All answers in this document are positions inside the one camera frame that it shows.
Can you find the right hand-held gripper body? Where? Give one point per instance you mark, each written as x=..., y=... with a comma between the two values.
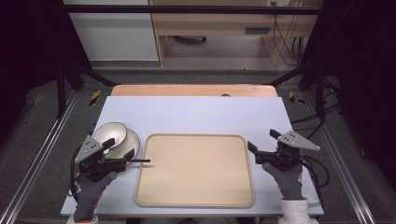
x=289, y=155

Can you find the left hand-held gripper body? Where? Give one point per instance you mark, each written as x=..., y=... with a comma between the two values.
x=90, y=152

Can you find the thin black stick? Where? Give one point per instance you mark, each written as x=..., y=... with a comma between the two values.
x=141, y=161

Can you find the person's right hand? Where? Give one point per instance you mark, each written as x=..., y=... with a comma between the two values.
x=289, y=183

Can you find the person's left hand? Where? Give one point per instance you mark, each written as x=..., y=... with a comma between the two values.
x=88, y=196

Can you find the white plate with dark rim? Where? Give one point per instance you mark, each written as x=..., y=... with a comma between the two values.
x=130, y=143

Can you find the white bowl with dark rim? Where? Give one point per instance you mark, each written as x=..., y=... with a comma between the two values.
x=110, y=132

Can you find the yellow black tape piece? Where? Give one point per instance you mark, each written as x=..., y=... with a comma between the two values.
x=294, y=98
x=95, y=97

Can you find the black metal stand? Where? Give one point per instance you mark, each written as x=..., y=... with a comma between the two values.
x=320, y=93
x=61, y=93

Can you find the beige rectangular tray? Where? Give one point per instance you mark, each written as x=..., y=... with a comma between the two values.
x=194, y=171

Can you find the light wooden table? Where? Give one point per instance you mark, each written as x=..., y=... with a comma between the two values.
x=186, y=90

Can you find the white cabinet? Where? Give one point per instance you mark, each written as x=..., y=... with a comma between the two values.
x=118, y=37

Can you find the wooden desk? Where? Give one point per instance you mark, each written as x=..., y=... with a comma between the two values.
x=218, y=23

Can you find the black horizontal bar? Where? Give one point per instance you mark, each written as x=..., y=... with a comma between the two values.
x=186, y=9

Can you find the aluminium floor rail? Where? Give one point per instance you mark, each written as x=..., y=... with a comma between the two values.
x=37, y=155
x=342, y=168

